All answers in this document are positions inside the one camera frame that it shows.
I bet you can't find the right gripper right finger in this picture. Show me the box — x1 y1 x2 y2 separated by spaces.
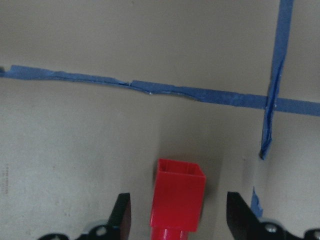
226 191 265 240

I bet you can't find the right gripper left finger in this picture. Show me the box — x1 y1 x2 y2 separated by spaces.
107 193 132 240

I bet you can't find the red toy block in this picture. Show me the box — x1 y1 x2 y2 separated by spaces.
150 158 206 240

